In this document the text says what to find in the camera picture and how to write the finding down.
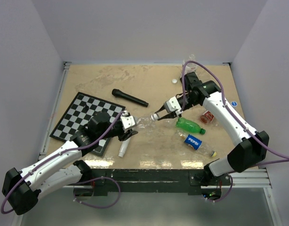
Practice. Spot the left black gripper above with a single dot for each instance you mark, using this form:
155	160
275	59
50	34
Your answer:
125	134

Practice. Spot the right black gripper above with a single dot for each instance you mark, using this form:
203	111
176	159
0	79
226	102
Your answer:
171	115

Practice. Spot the white cap with square mark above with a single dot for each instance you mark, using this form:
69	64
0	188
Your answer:
155	117

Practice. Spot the white label tea bottle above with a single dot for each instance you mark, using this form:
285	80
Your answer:
190	67

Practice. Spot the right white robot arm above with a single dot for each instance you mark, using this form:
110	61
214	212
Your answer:
249	144

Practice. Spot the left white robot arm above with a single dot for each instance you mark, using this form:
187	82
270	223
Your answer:
23	188

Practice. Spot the green plastic bottle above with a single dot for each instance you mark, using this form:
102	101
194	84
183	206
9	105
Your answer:
189	126

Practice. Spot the red label tea bottle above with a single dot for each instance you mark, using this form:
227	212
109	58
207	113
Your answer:
207	117

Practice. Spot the Pepsi label clear bottle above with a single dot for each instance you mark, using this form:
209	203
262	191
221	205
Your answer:
197	145

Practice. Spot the white microphone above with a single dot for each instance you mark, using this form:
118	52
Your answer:
124	147

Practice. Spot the black microphone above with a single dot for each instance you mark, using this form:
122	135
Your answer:
119	94

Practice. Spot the black chess piece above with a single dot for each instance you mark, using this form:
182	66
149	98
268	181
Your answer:
85	108

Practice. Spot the black white chessboard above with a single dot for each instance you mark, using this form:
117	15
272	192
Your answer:
74	117

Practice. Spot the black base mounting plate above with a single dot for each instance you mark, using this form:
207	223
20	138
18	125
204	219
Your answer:
190	181

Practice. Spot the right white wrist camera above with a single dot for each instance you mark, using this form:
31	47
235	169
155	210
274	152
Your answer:
173	106

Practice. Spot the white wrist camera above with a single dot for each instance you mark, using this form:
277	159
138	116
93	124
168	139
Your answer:
173	106
128	121

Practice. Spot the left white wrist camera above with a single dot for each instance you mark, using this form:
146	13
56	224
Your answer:
128	121

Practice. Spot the aluminium frame rail left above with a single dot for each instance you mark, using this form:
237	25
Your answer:
52	117

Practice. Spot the aluminium frame rail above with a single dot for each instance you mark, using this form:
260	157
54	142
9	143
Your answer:
52	117
251	178

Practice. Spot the aluminium frame rail right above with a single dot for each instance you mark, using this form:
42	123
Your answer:
251	178

